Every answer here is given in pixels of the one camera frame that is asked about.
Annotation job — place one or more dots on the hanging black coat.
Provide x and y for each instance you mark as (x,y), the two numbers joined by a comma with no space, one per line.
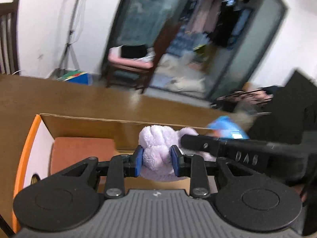
(231,22)

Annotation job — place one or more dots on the blue wet wipes pack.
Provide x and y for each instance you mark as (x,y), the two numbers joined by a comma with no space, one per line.
(224,127)

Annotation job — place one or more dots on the dark wooden slatted chair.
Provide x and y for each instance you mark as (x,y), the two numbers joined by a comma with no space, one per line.
(9,41)

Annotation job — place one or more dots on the black cloth on chair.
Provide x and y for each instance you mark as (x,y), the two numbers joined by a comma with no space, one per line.
(133,52)

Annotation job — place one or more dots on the hanging pink coat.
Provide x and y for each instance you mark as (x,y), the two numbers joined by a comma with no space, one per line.
(205,16)

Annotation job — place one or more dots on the black monitor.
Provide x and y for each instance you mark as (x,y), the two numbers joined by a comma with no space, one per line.
(291,114)

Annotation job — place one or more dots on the pink seat cushion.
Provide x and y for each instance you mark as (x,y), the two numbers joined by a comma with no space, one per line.
(146,62)

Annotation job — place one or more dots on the dark wooden chair with cushion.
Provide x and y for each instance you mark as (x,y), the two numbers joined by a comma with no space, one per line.
(144,76)

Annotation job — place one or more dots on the cardboard box with orange edges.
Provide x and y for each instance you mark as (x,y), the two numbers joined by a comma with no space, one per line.
(36,154)

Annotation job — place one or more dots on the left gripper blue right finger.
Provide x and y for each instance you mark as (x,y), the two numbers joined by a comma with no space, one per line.
(192,166)

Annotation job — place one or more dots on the purple fluffy cloth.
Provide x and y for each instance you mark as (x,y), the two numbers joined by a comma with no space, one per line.
(156,141)

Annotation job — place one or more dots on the colourful bag on floor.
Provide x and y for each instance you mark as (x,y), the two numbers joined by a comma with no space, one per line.
(77,76)

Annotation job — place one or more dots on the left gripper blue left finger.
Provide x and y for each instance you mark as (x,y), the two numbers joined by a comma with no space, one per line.
(120,167)

